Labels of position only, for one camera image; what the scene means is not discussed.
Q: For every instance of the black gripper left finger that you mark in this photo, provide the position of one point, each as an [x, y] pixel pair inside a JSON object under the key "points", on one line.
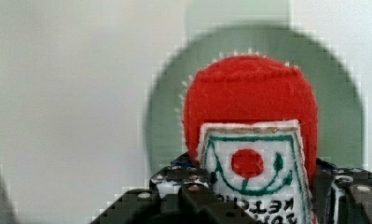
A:
{"points": [[179, 193]]}

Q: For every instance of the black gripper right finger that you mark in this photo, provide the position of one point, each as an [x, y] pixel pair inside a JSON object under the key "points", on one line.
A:
{"points": [[342, 195]]}

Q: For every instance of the red felt ketchup bottle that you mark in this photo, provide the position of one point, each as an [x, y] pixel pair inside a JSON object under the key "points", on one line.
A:
{"points": [[252, 140]]}

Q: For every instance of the green oval strainer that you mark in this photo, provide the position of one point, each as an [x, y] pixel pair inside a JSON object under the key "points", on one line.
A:
{"points": [[226, 28]]}

